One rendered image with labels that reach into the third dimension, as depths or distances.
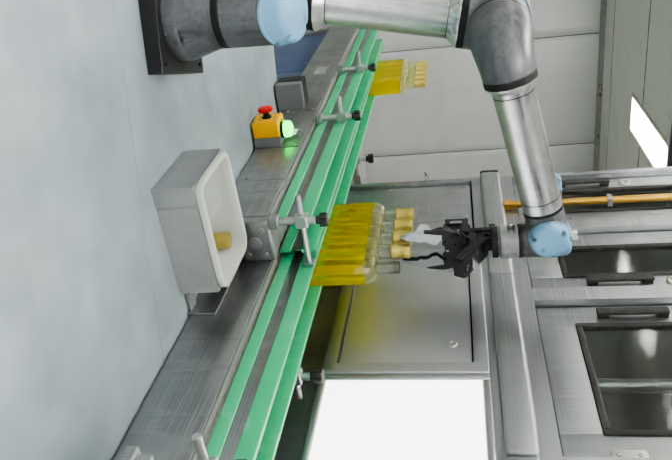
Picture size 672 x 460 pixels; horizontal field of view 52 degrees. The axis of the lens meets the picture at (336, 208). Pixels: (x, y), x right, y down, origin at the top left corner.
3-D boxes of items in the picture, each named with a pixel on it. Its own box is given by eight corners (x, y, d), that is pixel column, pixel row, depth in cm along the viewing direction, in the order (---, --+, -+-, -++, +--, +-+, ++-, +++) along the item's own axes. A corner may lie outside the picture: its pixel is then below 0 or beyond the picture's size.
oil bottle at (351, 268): (283, 288, 153) (378, 285, 149) (279, 267, 150) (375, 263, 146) (288, 274, 158) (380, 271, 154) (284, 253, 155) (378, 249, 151)
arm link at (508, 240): (519, 264, 149) (518, 232, 146) (497, 265, 150) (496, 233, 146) (516, 246, 156) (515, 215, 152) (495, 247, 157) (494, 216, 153)
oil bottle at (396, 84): (352, 98, 262) (426, 92, 257) (350, 83, 260) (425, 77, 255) (354, 93, 267) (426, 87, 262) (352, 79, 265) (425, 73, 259)
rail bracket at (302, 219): (276, 269, 146) (333, 267, 144) (262, 200, 139) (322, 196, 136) (279, 261, 149) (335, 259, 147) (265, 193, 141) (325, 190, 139)
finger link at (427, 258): (407, 259, 161) (445, 250, 158) (406, 273, 156) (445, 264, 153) (403, 248, 160) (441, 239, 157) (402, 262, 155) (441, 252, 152)
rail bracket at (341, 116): (313, 125, 194) (360, 122, 191) (309, 101, 191) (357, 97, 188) (316, 120, 197) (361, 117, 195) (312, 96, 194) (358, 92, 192)
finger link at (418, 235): (401, 228, 157) (441, 234, 157) (399, 241, 152) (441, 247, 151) (403, 216, 156) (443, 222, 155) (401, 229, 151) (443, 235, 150)
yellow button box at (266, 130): (254, 148, 179) (281, 146, 178) (248, 121, 176) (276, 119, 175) (260, 138, 185) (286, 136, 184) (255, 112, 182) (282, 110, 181)
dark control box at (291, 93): (276, 111, 203) (304, 109, 202) (272, 85, 200) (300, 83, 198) (282, 102, 210) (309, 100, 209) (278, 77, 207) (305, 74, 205)
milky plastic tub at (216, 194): (182, 294, 129) (225, 293, 128) (151, 189, 119) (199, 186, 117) (210, 246, 145) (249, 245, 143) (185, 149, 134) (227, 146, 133)
